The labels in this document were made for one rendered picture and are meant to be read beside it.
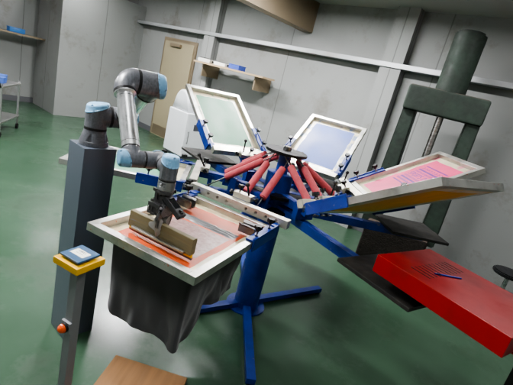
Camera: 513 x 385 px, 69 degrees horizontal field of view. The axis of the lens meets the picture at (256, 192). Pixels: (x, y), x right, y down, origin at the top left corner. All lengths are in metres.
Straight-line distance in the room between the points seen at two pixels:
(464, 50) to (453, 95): 0.45
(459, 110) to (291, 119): 2.82
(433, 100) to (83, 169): 3.67
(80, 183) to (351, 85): 4.56
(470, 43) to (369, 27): 1.79
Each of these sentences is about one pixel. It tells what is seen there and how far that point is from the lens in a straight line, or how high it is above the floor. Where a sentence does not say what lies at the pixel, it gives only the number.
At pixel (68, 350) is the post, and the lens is 1.81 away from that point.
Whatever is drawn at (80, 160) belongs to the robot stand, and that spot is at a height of 1.13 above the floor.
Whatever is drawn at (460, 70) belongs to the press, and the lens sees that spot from 4.68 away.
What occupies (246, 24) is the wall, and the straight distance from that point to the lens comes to 7.47.
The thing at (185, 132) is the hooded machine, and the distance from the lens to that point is 7.18.
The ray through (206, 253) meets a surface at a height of 0.95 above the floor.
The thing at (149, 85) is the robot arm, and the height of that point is 1.60.
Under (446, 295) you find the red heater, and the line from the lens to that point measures 1.78.
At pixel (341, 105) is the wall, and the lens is 5.99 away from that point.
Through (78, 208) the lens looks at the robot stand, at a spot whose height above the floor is 0.86.
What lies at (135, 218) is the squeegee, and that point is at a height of 1.03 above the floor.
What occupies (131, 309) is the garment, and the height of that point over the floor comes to 0.61.
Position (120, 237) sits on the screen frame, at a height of 0.99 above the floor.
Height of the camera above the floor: 1.74
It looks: 16 degrees down
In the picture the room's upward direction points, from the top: 14 degrees clockwise
